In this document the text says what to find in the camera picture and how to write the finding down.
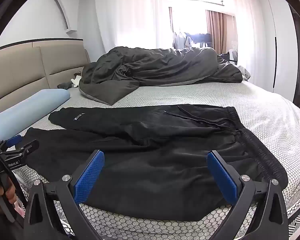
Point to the black pants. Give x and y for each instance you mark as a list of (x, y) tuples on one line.
[(152, 155)]

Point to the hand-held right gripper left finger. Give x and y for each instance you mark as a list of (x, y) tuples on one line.
[(90, 177)]

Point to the black curtain rod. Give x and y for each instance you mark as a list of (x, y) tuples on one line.
[(195, 0)]

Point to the white sheer curtain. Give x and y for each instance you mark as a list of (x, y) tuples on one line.
[(130, 17), (245, 30)]

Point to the hanging clothes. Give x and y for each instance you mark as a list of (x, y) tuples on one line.
[(190, 38)]

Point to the brown curtain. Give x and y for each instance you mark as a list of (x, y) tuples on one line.
[(220, 32)]

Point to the dark grey plush toy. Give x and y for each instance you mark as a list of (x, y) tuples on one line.
[(65, 85)]

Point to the light blue pillow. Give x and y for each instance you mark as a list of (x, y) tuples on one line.
[(27, 107)]

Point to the white plush toy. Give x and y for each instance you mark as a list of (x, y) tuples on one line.
[(76, 81)]

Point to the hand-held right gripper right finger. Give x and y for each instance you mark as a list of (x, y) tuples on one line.
[(222, 180)]

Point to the beige padded headboard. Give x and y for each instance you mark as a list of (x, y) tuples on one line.
[(20, 67)]

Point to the person's left hand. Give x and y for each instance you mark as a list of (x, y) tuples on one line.
[(0, 193)]

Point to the grey white cloth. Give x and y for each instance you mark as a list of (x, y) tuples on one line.
[(245, 73)]

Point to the white wardrobe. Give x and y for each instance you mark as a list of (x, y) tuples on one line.
[(282, 42)]

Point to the black white patterned cloth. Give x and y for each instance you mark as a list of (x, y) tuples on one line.
[(298, 222)]

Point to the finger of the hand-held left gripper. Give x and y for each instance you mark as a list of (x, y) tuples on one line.
[(30, 146), (13, 139)]

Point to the dark grey duvet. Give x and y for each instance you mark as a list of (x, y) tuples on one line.
[(152, 67)]

